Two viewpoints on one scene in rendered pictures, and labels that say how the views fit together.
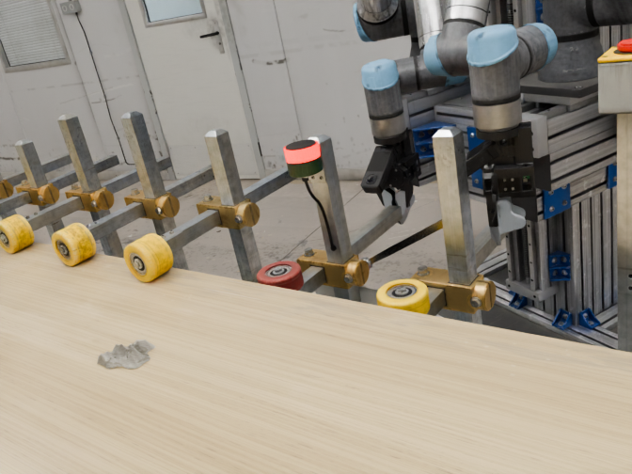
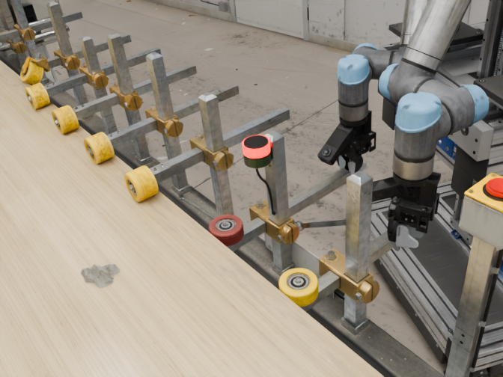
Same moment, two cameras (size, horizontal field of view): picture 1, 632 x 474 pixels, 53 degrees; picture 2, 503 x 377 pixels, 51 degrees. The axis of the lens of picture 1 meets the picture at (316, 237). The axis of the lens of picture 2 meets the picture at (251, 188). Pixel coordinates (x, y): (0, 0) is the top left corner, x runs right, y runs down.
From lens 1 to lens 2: 40 cm
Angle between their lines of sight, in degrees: 18
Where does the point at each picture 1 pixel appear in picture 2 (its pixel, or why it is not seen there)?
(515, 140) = (421, 188)
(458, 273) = (351, 271)
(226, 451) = not seen: outside the picture
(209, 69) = not seen: outside the picture
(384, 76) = (353, 75)
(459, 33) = (409, 75)
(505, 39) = (425, 117)
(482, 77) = (402, 138)
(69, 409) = (52, 310)
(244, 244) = (218, 179)
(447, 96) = not seen: hidden behind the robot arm
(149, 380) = (105, 302)
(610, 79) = (471, 210)
